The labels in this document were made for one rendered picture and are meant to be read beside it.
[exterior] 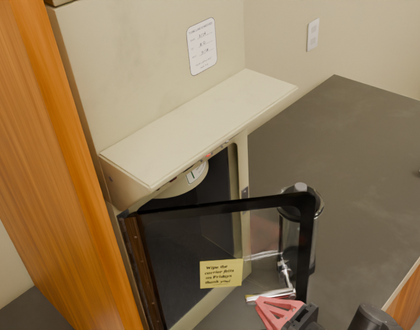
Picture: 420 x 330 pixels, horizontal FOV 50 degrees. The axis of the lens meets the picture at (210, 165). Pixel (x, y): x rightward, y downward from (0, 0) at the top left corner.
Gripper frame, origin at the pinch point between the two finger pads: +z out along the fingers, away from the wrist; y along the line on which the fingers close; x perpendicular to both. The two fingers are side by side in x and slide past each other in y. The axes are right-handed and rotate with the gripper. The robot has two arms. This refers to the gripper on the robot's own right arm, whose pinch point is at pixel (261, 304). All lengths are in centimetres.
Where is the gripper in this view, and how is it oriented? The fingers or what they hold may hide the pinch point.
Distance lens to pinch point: 81.6
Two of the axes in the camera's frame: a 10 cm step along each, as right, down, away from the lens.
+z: -7.2, -3.9, 5.7
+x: -6.9, 4.9, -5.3
